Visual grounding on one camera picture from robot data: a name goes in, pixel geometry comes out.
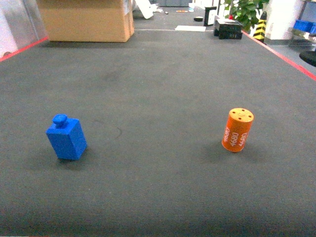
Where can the orange cylinder cap 4680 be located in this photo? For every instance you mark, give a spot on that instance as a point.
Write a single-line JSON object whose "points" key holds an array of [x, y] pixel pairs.
{"points": [[237, 129]]}

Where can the blue block part with knob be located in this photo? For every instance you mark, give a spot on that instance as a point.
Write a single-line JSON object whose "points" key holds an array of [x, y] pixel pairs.
{"points": [[66, 137]]}

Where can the white flat sheet on floor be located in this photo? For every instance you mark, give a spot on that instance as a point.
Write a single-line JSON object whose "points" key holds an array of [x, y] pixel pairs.
{"points": [[190, 28]]}

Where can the white leaning board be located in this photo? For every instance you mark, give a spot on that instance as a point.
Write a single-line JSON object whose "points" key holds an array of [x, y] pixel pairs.
{"points": [[145, 8]]}

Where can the black equipment case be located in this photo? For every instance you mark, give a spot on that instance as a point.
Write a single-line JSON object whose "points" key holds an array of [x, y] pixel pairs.
{"points": [[228, 29]]}

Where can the black white upright box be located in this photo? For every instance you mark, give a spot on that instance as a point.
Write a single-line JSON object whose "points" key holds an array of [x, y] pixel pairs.
{"points": [[209, 17]]}

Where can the yellow black striped bollard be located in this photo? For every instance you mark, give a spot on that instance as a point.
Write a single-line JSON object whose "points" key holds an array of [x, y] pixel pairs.
{"points": [[259, 33]]}

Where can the large cardboard box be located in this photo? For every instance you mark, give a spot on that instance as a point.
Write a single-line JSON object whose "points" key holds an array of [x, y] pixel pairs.
{"points": [[87, 20]]}

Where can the green potted plant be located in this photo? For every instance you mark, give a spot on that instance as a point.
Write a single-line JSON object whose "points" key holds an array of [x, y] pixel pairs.
{"points": [[247, 12]]}

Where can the black round stool seat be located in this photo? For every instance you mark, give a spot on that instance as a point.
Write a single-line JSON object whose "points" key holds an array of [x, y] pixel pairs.
{"points": [[309, 57]]}

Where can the blue crate at far right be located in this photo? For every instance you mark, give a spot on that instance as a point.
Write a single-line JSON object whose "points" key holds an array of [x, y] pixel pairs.
{"points": [[305, 26]]}

